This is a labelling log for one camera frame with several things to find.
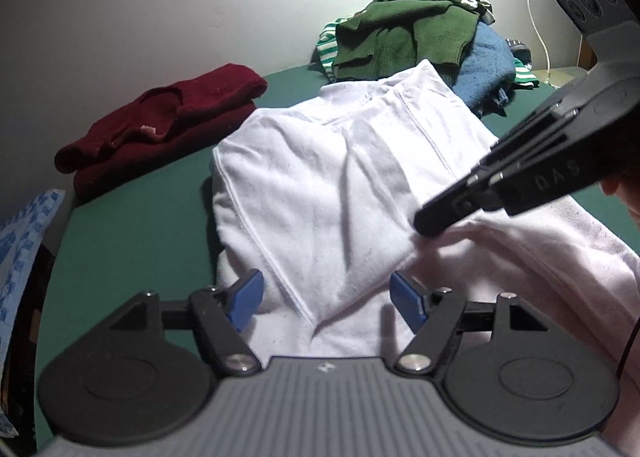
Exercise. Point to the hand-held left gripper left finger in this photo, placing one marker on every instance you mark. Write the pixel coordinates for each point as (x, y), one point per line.
(247, 297)

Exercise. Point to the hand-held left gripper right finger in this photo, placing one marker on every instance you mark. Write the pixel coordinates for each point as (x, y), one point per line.
(407, 297)

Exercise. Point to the white polo shirt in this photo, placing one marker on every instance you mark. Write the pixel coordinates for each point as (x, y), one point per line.
(325, 197)

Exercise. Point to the wooden headboard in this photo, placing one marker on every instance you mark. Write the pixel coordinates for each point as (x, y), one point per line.
(585, 54)

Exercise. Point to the person's right hand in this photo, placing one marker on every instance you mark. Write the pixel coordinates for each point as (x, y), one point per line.
(627, 192)

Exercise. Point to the maroon sweater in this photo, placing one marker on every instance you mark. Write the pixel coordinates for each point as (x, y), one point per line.
(165, 127)

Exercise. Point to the grey blue striped garment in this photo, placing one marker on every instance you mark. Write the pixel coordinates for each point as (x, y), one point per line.
(517, 47)

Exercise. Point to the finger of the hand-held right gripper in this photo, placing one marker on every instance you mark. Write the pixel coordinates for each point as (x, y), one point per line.
(545, 132)
(450, 209)

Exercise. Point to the green sweater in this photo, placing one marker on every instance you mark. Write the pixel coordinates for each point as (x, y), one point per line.
(400, 32)

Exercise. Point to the green white striped garment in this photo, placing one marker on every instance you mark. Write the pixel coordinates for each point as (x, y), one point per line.
(327, 49)
(525, 74)

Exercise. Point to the blue paw print blanket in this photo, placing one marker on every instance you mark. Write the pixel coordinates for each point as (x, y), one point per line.
(20, 257)

